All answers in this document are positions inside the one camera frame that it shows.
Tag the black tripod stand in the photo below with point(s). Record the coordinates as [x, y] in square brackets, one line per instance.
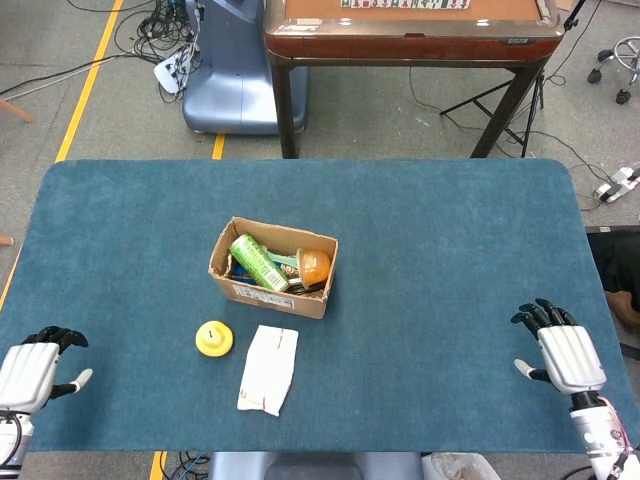
[492, 111]

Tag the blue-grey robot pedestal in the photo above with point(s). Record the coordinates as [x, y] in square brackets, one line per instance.
[235, 85]

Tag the green drink can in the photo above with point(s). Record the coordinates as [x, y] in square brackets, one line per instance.
[257, 262]

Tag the yellow pear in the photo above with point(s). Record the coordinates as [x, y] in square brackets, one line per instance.
[214, 340]

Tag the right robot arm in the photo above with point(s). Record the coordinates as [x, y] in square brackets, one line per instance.
[602, 435]

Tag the chrome rolling stool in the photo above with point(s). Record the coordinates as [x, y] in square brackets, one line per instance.
[627, 55]

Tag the teal packet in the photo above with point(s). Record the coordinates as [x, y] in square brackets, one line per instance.
[282, 260]

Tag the row of face-up mahjong tiles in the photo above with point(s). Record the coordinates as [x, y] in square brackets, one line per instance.
[405, 3]

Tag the blue-grey robot torso base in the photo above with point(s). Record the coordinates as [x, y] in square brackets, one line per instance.
[315, 467]

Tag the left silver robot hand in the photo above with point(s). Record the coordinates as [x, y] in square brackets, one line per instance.
[27, 372]

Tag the white wet wipes pack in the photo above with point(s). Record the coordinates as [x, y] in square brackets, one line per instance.
[267, 372]

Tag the white power strip with plugs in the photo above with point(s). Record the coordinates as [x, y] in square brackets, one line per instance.
[167, 72]

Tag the slanted wooden leg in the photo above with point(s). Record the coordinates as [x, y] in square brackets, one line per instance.
[17, 111]

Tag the white power strip red switch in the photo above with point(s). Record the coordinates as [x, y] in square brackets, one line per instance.
[615, 184]

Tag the open cardboard box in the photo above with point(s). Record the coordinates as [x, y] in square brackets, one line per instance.
[272, 299]

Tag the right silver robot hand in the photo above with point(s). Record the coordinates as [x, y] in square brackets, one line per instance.
[570, 357]

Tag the brown mahjong table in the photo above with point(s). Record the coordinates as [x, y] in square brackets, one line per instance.
[400, 42]

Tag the teal felt table mat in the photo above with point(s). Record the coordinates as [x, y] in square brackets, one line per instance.
[425, 280]

